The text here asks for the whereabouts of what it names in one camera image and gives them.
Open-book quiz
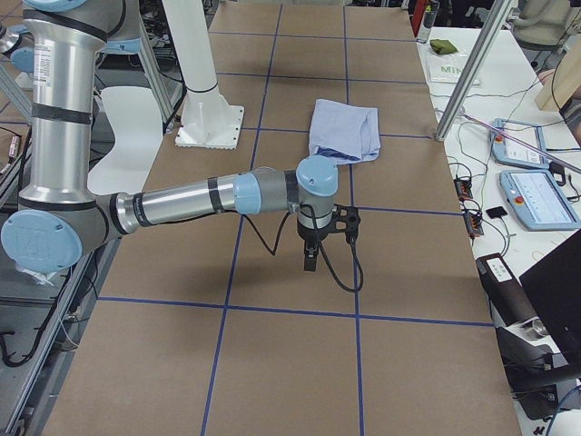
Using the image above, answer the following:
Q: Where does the upper teach pendant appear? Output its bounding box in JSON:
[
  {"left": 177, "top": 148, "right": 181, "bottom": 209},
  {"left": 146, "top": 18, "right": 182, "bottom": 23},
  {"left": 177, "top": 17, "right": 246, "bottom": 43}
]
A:
[{"left": 490, "top": 118, "right": 549, "bottom": 170}]

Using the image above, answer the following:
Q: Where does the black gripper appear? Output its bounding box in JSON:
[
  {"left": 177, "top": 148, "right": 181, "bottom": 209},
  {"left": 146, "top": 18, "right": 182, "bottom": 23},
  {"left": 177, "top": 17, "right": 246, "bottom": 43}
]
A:
[{"left": 297, "top": 223, "right": 331, "bottom": 272}]

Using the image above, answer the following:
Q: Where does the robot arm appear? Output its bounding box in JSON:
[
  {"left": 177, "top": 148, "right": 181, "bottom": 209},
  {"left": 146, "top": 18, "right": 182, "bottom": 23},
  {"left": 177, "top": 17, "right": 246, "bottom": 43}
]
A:
[{"left": 1, "top": 1, "right": 339, "bottom": 275}]

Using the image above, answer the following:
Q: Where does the white chair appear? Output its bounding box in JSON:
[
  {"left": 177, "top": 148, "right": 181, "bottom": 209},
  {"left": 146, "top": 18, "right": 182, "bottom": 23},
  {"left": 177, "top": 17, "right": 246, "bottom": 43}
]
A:
[{"left": 88, "top": 86, "right": 164, "bottom": 195}]

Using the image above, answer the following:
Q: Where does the black laptop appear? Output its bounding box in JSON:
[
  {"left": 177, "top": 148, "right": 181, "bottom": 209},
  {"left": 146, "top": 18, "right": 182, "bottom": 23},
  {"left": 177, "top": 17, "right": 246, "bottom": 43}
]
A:
[{"left": 519, "top": 232, "right": 580, "bottom": 357}]

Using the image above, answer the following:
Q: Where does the lower teach pendant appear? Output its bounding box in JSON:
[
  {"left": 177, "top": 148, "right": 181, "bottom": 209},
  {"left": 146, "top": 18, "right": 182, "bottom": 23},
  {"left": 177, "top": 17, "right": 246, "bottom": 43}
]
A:
[{"left": 498, "top": 170, "right": 580, "bottom": 232}]

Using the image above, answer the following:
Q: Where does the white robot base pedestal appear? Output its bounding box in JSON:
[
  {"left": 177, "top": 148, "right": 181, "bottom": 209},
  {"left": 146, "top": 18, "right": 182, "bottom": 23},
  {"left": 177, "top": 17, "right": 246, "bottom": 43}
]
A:
[{"left": 162, "top": 0, "right": 244, "bottom": 150}]

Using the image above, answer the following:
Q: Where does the white paper sheet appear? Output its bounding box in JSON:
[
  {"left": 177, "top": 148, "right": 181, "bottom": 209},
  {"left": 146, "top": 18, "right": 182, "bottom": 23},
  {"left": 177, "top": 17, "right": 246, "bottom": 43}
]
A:
[{"left": 424, "top": 48, "right": 468, "bottom": 84}]

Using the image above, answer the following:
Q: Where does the blue striped button shirt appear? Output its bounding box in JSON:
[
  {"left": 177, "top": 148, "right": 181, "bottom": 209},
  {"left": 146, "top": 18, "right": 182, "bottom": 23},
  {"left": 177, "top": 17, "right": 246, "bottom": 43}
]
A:
[{"left": 309, "top": 99, "right": 381, "bottom": 164}]

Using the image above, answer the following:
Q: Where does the green bean bag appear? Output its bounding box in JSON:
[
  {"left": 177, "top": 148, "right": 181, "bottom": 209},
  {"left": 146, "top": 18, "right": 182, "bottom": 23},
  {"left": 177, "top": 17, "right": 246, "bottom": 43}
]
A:
[{"left": 429, "top": 39, "right": 458, "bottom": 55}]

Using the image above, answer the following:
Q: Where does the teach pendant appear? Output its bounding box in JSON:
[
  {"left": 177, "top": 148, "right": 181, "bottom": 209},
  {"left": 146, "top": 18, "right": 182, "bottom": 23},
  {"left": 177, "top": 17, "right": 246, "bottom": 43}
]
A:
[
  {"left": 490, "top": 118, "right": 549, "bottom": 170},
  {"left": 498, "top": 170, "right": 580, "bottom": 232}
]

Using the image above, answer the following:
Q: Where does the orange black electronics board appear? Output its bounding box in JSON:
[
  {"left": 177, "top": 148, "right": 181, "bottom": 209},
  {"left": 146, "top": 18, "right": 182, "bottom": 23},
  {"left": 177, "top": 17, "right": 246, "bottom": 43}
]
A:
[{"left": 453, "top": 178, "right": 473, "bottom": 201}]

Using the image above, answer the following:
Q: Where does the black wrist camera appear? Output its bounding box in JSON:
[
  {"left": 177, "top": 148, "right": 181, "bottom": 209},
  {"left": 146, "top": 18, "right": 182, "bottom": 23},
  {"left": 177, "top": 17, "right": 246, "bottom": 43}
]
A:
[{"left": 329, "top": 204, "right": 361, "bottom": 244}]

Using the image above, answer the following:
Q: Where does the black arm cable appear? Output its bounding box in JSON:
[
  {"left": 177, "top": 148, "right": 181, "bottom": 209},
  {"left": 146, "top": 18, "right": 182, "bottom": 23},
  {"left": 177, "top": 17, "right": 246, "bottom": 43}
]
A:
[{"left": 242, "top": 203, "right": 365, "bottom": 292}]

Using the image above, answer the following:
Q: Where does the aluminium frame post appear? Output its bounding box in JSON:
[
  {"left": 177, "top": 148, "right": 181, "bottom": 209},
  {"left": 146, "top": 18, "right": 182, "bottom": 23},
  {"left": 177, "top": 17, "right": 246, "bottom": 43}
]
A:
[{"left": 434, "top": 0, "right": 512, "bottom": 142}]

